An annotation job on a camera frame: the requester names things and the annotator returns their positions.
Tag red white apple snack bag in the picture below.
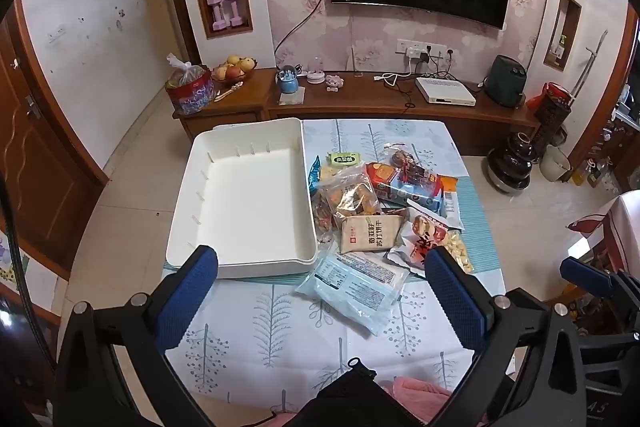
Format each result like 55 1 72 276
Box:
384 200 474 279

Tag pale blue cracker packet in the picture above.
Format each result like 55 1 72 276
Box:
296 251 409 336

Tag orange white snack bar packet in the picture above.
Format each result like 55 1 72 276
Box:
439 176 464 231

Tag blue red biscuit pack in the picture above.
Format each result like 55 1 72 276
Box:
366 162 444 213

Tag beige soda cracker packet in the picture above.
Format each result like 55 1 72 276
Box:
340 215 404 254

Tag clear bag orange cookies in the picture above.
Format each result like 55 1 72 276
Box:
311 162 382 243

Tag white bucket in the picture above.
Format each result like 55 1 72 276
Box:
539 145 570 182

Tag white plastic storage bin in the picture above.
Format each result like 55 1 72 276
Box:
166 118 318 279

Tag patterned white teal tablecloth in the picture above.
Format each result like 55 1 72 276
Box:
166 119 504 413

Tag red dark vase bag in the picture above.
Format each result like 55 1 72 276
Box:
526 82 573 146

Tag clear wrapped nut cake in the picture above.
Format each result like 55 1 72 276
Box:
383 143 422 169

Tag brown wooden door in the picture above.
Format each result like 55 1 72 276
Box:
1 0 107 280

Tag blue foil snack packet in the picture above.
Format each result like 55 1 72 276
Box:
307 156 321 197

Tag green pineapple cake packet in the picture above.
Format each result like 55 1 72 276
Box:
328 152 361 168

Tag dark green air fryer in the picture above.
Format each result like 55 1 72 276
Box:
484 55 527 109

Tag red gift bag with plastic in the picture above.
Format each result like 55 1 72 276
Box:
165 53 216 116

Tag wooden tv cabinet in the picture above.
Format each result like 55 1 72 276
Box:
172 68 539 156

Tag white set-top box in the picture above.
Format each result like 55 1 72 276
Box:
416 77 476 107

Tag fruit bowl with apples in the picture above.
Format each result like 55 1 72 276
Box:
212 55 258 87

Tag pink round music box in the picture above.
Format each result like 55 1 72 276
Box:
306 69 326 84

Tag pink small toy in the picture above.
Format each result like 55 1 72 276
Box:
324 75 345 92

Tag pink dumbbell left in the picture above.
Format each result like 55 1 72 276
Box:
206 0 229 31

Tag pink dumbbell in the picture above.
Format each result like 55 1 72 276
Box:
226 0 244 27
206 0 229 31

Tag pink dumbbell right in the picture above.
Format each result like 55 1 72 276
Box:
226 0 244 27

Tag white wall power strip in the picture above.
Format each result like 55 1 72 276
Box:
396 39 454 60

